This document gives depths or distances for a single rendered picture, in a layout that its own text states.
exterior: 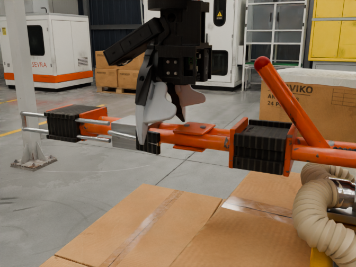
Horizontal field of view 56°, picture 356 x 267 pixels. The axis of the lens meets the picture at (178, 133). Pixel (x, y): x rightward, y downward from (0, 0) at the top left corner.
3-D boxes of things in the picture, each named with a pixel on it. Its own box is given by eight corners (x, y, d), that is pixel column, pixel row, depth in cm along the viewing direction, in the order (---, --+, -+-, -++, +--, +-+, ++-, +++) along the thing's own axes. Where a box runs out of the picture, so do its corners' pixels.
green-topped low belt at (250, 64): (300, 90, 779) (303, 63, 761) (297, 94, 734) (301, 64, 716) (247, 87, 828) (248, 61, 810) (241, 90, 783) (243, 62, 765)
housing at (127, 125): (165, 142, 60) (165, 117, 59) (146, 153, 54) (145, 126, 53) (131, 137, 63) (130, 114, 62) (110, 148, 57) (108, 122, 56)
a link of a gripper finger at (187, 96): (207, 124, 59) (197, 86, 52) (176, 121, 61) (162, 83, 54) (212, 111, 61) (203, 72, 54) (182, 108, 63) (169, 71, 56)
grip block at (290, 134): (295, 156, 53) (299, 120, 51) (287, 179, 44) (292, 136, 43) (242, 150, 56) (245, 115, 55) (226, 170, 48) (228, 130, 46)
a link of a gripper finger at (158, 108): (163, 141, 43) (180, 79, 46) (124, 136, 46) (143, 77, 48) (171, 149, 46) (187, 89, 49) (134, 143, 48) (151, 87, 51)
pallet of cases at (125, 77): (163, 89, 805) (162, 50, 780) (141, 95, 715) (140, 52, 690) (121, 86, 852) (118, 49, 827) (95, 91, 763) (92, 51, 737)
